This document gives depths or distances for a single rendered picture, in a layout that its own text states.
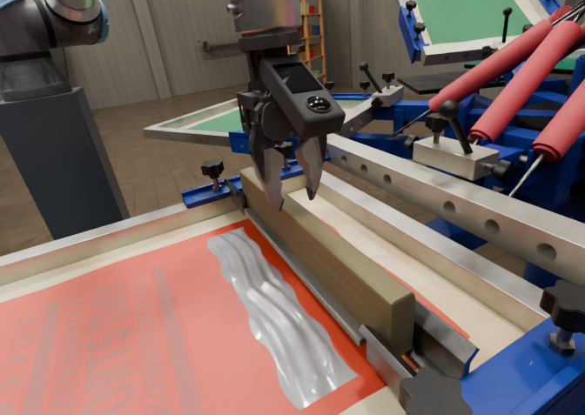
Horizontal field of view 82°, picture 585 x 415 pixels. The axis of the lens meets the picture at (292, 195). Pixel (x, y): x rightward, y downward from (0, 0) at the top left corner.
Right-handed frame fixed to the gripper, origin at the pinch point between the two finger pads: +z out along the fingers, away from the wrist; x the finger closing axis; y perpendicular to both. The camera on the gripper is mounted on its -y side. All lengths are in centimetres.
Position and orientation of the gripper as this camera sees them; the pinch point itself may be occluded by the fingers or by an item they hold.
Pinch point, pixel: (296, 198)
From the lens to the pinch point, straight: 45.1
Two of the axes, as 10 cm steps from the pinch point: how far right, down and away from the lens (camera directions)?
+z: 1.1, 8.9, 4.4
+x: -8.8, 2.9, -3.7
